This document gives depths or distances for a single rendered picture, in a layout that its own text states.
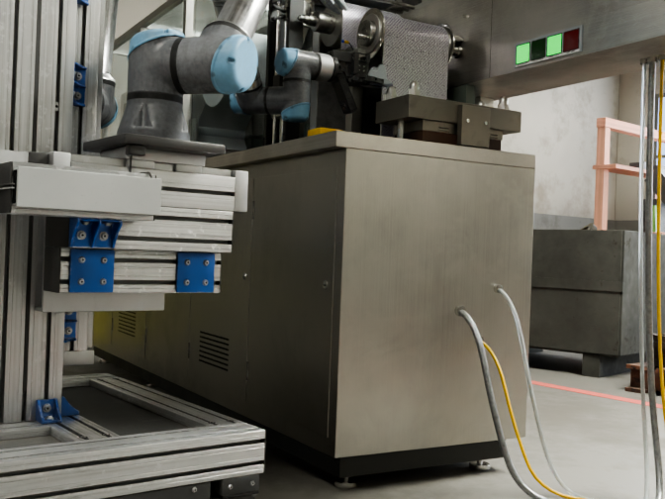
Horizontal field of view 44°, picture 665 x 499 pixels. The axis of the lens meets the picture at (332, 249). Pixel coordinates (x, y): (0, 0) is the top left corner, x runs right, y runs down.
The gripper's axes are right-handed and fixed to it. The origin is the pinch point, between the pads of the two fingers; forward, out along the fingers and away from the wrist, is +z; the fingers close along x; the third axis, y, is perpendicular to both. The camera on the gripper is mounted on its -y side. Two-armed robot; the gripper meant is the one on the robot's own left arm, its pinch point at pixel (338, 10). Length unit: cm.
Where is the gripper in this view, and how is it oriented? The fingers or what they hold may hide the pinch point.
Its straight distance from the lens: 243.1
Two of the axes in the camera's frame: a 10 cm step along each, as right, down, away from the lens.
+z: 6.4, 6.7, 3.9
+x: -4.9, -0.3, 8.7
